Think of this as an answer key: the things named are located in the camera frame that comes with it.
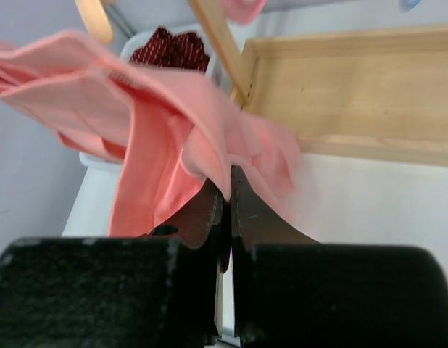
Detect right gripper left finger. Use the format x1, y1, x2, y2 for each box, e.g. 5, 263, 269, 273
136, 181, 224, 341

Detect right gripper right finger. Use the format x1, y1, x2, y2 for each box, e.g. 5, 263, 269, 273
230, 166, 324, 341

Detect salmon pink skirt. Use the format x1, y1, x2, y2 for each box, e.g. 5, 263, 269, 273
0, 31, 299, 237

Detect light blue wire hanger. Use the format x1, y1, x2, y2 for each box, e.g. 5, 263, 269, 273
400, 0, 420, 12

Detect beige wooden hanger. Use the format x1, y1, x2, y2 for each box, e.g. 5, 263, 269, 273
75, 0, 117, 46

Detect red polka dot cloth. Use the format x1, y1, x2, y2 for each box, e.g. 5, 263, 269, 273
130, 27, 210, 73

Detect wooden clothes rack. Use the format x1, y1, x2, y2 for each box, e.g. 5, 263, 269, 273
190, 1, 448, 166

